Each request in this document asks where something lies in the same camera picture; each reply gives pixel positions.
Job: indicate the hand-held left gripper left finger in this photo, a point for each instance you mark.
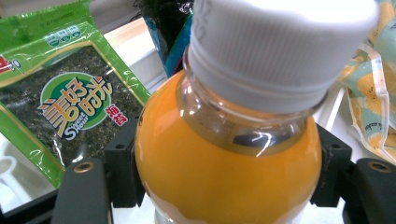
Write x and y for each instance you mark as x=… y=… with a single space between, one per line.
x=123 y=165

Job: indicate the orange print fabric bag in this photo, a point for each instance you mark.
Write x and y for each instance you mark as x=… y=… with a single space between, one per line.
x=373 y=93

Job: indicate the orange juice bottle white cap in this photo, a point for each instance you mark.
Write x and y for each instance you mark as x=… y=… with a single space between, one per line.
x=224 y=174

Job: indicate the white plastic tray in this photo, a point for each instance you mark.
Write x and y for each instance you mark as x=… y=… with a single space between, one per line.
x=18 y=199

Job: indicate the blue black chip bag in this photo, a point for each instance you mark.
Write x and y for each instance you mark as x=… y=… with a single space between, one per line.
x=169 y=37

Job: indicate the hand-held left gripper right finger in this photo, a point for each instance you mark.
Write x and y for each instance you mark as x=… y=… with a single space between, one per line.
x=334 y=168

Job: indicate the green seaweed snack packet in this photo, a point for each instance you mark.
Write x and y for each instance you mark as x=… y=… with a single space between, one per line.
x=62 y=109

